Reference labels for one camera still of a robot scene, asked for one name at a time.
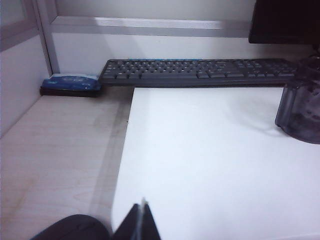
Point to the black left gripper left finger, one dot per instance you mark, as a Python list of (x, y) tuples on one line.
[(130, 225)]

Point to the black computer keyboard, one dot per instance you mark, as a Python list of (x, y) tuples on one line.
[(190, 71)]

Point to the black computer monitor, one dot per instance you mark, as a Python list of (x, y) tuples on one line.
[(285, 20)]

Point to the flat black box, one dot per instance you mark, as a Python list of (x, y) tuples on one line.
[(72, 93)]

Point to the black computer mouse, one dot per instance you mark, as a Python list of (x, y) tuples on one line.
[(72, 228)]

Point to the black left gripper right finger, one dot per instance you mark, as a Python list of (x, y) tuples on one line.
[(149, 225)]

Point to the white raised board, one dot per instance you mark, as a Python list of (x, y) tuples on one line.
[(212, 155)]

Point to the blue tissue pack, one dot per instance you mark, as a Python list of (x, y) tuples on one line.
[(71, 81)]

